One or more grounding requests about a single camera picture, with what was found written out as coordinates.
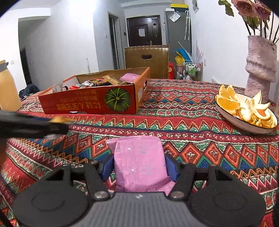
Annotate metal trolley rack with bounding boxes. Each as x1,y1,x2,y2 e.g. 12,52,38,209
182,61,202,80

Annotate blue bag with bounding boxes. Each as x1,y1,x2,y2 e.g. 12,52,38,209
173,41,192,64

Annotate brown gold snack packet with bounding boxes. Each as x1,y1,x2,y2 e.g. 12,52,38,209
102,75,122,86

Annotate pink ceramic vase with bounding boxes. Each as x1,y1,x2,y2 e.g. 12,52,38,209
245,35,277,103

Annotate bunch of dried pink roses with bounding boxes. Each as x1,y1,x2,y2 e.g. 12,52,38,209
218,0,279,44

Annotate clear plastic string bundle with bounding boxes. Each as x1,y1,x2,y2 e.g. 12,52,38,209
20,94,47,112

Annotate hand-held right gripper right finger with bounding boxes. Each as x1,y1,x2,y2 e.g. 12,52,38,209
164,154,237,201

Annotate white folded umbrella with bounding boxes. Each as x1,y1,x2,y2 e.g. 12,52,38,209
184,10,191,41

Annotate dark brown entrance door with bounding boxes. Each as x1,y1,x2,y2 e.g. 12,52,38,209
127,15,163,47

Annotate grey refrigerator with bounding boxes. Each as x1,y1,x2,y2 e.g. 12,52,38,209
164,10,192,64

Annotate pink snack packet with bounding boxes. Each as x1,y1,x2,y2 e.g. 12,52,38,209
120,73,140,85
106,135,176,195

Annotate grey interior door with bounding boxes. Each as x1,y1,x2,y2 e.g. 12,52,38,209
108,12,120,70

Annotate patterned red tablecloth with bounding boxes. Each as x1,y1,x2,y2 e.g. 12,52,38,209
0,78,279,227

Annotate yellow thermos jug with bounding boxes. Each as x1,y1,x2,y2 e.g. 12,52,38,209
0,60,22,111

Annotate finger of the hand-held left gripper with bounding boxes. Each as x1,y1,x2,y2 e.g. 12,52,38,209
0,126,69,139
0,110,75,127

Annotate clear snack packet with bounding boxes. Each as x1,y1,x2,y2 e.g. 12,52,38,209
52,79,64,92

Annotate pile of orange pieces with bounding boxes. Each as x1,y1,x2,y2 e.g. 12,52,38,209
218,84,273,128

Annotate dark clothing pile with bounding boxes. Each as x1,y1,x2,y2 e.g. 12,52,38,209
19,84,41,99

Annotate red cardboard box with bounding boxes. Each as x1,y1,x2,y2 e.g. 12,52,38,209
38,66,151,115

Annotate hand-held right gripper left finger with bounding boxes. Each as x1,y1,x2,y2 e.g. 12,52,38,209
44,154,115,201

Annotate yellow box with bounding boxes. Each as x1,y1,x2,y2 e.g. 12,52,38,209
170,3,189,11

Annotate dark red blue snack packet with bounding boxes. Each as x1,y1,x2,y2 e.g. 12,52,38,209
76,78,112,88

